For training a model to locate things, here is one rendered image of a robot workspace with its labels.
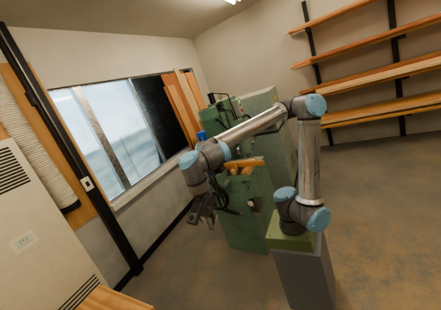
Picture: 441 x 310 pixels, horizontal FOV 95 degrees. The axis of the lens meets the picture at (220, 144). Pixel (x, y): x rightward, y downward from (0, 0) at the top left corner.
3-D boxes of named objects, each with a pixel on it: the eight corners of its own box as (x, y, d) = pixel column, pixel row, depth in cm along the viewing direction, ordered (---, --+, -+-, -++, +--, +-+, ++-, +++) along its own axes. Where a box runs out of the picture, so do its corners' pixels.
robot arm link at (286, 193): (290, 203, 143) (284, 181, 138) (310, 213, 128) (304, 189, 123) (273, 214, 138) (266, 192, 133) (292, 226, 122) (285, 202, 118)
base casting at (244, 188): (207, 194, 203) (204, 186, 200) (231, 165, 248) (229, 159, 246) (247, 194, 178) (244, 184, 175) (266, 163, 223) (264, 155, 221)
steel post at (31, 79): (132, 276, 230) (-19, 23, 159) (140, 267, 239) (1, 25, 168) (138, 278, 225) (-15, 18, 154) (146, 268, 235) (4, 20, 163)
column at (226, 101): (229, 168, 221) (206, 105, 202) (237, 159, 239) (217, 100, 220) (247, 167, 209) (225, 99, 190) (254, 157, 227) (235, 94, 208)
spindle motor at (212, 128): (205, 144, 188) (193, 113, 180) (214, 138, 202) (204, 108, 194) (221, 142, 179) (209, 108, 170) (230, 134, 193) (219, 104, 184)
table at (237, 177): (191, 188, 196) (189, 182, 194) (207, 172, 220) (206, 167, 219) (247, 187, 162) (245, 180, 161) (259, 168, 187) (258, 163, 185)
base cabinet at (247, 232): (229, 248, 221) (207, 194, 202) (248, 213, 267) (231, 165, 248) (268, 255, 196) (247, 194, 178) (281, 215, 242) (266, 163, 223)
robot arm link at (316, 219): (308, 217, 127) (306, 94, 115) (333, 230, 111) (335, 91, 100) (289, 224, 121) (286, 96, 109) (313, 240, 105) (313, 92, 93)
